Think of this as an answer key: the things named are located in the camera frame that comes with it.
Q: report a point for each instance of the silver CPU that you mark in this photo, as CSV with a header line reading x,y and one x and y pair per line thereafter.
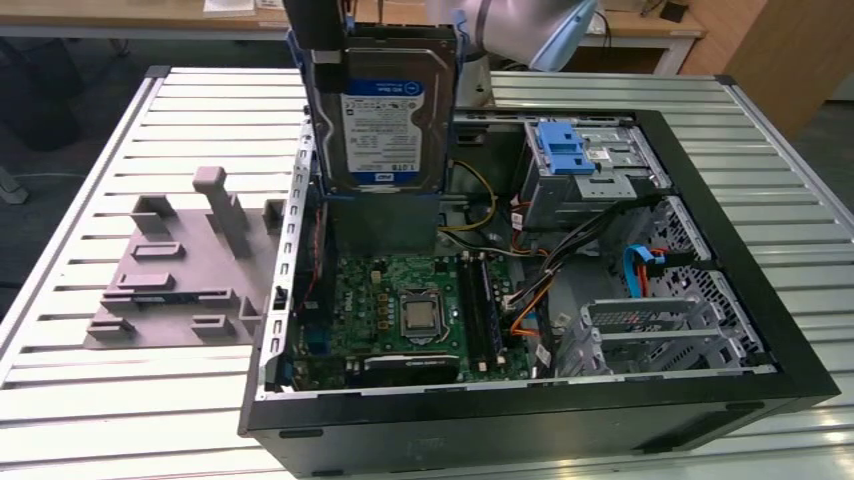
x,y
420,315

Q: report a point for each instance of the black office chair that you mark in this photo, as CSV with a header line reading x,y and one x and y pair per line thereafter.
x,y
40,90

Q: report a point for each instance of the small white box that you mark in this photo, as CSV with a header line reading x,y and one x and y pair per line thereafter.
x,y
269,4

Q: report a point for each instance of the grey parts rack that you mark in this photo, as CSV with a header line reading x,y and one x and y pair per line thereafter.
x,y
180,280

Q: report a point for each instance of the black graphics card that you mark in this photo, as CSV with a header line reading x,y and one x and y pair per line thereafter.
x,y
409,365

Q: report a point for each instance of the white paper box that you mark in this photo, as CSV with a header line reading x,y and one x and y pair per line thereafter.
x,y
226,6

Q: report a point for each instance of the black open PC case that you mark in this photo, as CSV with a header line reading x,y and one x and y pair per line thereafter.
x,y
467,430

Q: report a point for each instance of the small black box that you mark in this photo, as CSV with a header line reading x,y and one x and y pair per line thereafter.
x,y
673,11

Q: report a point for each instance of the brown wooden cabinet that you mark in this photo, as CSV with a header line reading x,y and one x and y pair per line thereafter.
x,y
787,50

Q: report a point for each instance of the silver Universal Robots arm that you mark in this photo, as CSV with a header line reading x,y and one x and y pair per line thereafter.
x,y
520,25

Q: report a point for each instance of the grey metal leg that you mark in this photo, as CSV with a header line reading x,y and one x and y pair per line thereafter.
x,y
13,187

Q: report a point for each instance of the RAM stick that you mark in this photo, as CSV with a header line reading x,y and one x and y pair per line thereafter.
x,y
166,299

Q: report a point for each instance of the green motherboard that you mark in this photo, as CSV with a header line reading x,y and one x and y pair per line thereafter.
x,y
373,280

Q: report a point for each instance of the blue plastic drive latch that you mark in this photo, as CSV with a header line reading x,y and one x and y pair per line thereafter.
x,y
560,145

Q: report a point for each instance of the wooden desk white frame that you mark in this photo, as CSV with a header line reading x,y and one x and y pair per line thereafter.
x,y
166,20

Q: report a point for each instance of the silver disk bay cage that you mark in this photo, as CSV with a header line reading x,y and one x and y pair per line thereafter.
x,y
640,334

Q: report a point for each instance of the silver optical drive cage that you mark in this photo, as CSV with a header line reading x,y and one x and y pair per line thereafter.
x,y
600,192

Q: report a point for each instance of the hard disk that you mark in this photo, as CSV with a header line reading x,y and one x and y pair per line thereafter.
x,y
387,130

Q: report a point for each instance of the grey power supply unit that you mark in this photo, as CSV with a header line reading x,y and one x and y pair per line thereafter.
x,y
387,225

